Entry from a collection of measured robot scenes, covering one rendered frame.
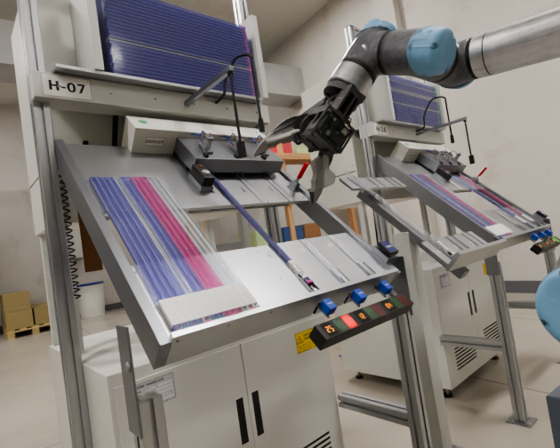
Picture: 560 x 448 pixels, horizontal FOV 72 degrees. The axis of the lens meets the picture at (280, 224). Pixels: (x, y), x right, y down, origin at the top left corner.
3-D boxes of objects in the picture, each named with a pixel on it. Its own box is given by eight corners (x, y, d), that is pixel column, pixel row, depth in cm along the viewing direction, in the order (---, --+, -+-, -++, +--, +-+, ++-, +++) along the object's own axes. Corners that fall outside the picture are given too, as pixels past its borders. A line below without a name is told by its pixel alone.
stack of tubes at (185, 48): (257, 97, 142) (246, 27, 143) (112, 73, 108) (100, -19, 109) (237, 109, 151) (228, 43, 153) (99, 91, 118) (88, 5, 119)
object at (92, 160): (304, 212, 130) (309, 199, 128) (97, 230, 87) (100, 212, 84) (252, 164, 149) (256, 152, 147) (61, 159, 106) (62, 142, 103)
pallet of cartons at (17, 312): (57, 322, 715) (52, 285, 718) (63, 328, 620) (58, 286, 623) (3, 333, 668) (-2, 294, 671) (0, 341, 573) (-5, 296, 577)
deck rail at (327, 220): (390, 288, 110) (401, 272, 107) (387, 289, 108) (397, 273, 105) (256, 164, 151) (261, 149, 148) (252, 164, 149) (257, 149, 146)
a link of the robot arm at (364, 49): (396, 12, 69) (358, 17, 75) (366, 59, 67) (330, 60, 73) (410, 46, 74) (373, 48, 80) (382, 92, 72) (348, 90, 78)
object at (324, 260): (388, 280, 108) (393, 271, 106) (164, 350, 64) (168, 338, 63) (342, 238, 119) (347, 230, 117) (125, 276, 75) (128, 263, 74)
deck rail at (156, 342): (164, 366, 65) (172, 341, 62) (153, 370, 64) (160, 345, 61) (61, 160, 106) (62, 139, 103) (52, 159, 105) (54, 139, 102)
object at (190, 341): (387, 290, 108) (399, 270, 105) (164, 366, 65) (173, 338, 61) (383, 286, 109) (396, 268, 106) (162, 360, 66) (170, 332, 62)
